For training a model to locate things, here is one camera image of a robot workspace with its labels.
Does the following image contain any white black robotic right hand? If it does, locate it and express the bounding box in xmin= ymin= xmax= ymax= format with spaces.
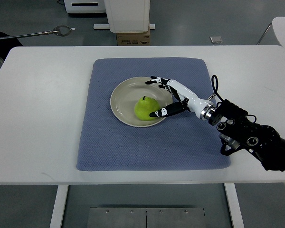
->
xmin=145 ymin=76 xmax=215 ymax=120

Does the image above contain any green pear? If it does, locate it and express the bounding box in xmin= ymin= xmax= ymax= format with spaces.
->
xmin=134 ymin=96 xmax=160 ymax=121

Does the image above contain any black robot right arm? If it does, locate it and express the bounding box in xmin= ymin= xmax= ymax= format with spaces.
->
xmin=208 ymin=75 xmax=285 ymax=171

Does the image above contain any grey floor outlet plate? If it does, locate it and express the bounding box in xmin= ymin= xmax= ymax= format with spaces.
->
xmin=209 ymin=36 xmax=223 ymax=44

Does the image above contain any beige round plate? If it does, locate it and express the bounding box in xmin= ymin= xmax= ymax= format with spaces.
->
xmin=110 ymin=77 xmax=172 ymax=127

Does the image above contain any blue textured mat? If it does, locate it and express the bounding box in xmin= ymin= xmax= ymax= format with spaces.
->
xmin=76 ymin=57 xmax=230 ymax=171

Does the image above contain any brown cardboard box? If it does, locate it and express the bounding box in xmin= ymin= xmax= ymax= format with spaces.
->
xmin=116 ymin=29 xmax=151 ymax=46

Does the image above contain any white right table leg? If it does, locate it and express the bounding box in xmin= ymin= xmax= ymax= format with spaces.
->
xmin=224 ymin=183 xmax=244 ymax=228

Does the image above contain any white table leg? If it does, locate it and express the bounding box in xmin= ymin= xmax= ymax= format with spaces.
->
xmin=224 ymin=183 xmax=244 ymax=228
xmin=49 ymin=185 xmax=69 ymax=228

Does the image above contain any white base bar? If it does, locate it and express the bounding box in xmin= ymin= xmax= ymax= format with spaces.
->
xmin=93 ymin=24 xmax=155 ymax=30

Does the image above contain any white cabinet panel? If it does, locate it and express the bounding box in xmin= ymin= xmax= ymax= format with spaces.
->
xmin=104 ymin=0 xmax=150 ymax=33

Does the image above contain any metal grabber pole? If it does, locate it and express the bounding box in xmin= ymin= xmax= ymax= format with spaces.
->
xmin=0 ymin=25 xmax=75 ymax=40

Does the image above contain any white appliance with slot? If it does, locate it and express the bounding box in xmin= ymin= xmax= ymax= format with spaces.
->
xmin=64 ymin=0 xmax=106 ymax=14

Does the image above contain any white left table leg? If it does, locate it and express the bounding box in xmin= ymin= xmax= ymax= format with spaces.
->
xmin=49 ymin=185 xmax=69 ymax=228

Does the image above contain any black object at left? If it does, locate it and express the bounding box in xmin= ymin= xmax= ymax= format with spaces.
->
xmin=0 ymin=32 xmax=23 ymax=60

